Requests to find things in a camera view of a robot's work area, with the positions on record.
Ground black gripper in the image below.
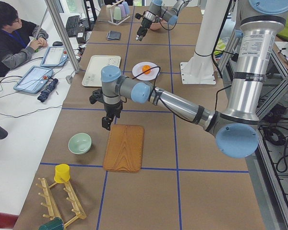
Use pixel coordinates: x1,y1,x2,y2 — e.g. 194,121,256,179
101,102,123,131
135,20,152,41

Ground orange fruit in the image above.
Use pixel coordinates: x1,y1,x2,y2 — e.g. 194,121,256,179
142,65,152,75

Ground white round plate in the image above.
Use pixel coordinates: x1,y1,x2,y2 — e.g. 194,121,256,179
132,62,160,81

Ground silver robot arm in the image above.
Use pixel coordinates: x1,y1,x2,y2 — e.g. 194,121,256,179
134,0,190,41
101,0,288,158

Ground cream bear serving tray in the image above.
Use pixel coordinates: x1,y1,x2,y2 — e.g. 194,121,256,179
82,55,121,88

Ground pink bowl with ice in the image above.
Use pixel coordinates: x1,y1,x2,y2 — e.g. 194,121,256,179
150,23,162,31

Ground folded grey cloth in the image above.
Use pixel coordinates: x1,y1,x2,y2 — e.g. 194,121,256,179
107,31,121,41

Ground purple cup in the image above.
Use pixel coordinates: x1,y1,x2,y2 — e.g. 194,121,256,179
118,4,126,18

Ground sage green cup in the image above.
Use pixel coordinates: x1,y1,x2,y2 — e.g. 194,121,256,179
113,6,122,21

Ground blue cup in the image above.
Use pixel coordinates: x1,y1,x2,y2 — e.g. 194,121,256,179
122,1,130,15

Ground green ceramic bowl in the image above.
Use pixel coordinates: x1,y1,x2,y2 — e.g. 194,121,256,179
68,133,92,155

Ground wooden cutting board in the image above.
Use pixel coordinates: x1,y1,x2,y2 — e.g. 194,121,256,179
103,125,144,173

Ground small metal cylinder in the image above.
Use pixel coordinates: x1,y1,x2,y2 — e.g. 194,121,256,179
65,75,72,84

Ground yellow cup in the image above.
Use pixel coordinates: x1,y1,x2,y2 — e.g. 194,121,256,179
54,164,71,184

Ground black keyboard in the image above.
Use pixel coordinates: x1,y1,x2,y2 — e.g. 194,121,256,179
65,15,80,37

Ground folded navy umbrella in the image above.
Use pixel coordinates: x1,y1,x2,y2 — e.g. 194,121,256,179
37,78,59,103

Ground far teach pendant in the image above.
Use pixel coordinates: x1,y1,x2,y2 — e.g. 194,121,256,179
40,46,68,68

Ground teach pendant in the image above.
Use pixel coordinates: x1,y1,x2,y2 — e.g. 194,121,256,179
13,66,53,94
40,46,68,68

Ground black computer mouse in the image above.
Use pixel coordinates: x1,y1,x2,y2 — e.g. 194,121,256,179
52,41,63,46

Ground near teach pendant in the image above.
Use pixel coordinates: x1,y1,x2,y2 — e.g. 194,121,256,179
13,66,53,94

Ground wooden mug tree rack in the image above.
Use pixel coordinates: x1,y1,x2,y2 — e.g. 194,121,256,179
36,177,87,230

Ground dark green cup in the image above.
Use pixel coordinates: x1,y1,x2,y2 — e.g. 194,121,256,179
38,217,64,230

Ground seated person in black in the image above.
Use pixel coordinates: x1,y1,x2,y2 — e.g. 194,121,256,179
0,1,48,77

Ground red cylinder object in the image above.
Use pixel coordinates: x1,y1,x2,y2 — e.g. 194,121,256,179
0,212,19,230

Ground white wire cup rack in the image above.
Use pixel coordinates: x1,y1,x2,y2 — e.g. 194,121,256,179
108,15,130,25

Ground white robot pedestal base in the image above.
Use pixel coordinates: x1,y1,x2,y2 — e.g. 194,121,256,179
180,0,231,85

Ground aluminium frame post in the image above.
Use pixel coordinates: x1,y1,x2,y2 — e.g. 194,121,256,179
45,0,80,73

